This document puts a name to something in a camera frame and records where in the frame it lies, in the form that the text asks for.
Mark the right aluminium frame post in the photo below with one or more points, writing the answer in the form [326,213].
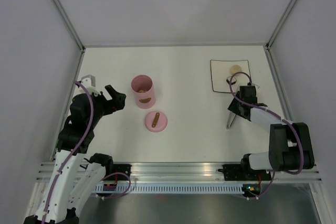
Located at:
[289,8]

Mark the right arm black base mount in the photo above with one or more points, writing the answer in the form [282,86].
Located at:
[232,172]

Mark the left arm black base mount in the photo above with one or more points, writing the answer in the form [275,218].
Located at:
[121,168]

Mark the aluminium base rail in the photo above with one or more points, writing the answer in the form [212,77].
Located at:
[192,172]

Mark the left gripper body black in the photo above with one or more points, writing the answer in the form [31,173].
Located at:
[104,108]

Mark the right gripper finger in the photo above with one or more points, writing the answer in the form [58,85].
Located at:
[234,106]
[244,114]

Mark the left aluminium frame post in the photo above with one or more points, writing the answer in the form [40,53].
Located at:
[65,18]

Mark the aluminium frame post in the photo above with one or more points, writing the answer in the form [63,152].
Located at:
[65,18]
[289,8]

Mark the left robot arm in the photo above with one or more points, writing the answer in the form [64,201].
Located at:
[64,200]

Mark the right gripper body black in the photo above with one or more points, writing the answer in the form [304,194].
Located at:
[240,104]

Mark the pink cylindrical lunch box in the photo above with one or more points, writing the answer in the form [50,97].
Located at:
[143,100]

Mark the pink lunch box lid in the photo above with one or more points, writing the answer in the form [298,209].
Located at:
[156,121]

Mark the white square plate black rim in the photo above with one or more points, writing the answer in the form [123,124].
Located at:
[221,75]

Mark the white slotted cable duct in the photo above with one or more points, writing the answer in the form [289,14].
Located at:
[170,188]

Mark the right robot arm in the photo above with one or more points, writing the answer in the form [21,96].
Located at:
[289,147]

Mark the metal tongs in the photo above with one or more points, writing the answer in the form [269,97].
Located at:
[231,119]

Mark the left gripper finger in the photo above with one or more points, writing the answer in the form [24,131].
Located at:
[117,101]
[98,96]

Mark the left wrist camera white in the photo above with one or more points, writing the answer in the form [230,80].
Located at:
[89,82]

